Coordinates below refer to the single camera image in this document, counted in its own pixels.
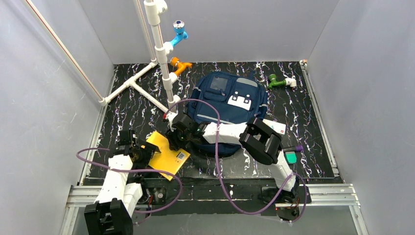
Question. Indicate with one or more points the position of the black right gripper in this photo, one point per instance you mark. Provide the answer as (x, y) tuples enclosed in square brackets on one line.
[(176, 130)]

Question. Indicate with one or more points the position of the purple black marker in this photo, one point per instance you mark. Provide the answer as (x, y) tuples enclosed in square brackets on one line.
[(297, 148)]

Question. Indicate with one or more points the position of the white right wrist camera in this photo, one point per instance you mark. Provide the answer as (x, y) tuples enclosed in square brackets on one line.
[(169, 118)]

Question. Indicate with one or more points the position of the orange tap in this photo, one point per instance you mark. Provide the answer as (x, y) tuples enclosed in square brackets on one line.
[(179, 65)]

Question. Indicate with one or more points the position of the blue tap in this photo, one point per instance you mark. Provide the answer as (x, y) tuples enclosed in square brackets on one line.
[(181, 34)]

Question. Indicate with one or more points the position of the small card box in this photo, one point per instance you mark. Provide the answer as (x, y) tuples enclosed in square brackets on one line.
[(280, 128)]

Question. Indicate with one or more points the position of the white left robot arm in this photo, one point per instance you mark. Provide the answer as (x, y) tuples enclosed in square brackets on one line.
[(111, 212)]

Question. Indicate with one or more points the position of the navy blue student backpack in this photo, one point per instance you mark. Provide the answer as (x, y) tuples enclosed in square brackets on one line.
[(236, 98)]

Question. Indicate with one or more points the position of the yellow book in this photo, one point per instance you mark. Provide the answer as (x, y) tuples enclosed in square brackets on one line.
[(167, 160)]

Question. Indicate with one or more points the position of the green tap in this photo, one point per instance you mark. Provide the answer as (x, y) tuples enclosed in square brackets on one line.
[(274, 83)]

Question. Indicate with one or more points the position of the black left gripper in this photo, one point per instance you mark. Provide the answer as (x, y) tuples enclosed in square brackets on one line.
[(130, 142)]

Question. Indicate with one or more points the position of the white PVC pipe stand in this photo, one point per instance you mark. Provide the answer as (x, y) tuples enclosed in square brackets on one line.
[(149, 12)]

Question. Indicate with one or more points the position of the green eraser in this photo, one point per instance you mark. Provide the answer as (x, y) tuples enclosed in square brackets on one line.
[(290, 157)]

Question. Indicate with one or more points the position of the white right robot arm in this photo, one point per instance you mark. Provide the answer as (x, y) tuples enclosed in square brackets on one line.
[(260, 140)]

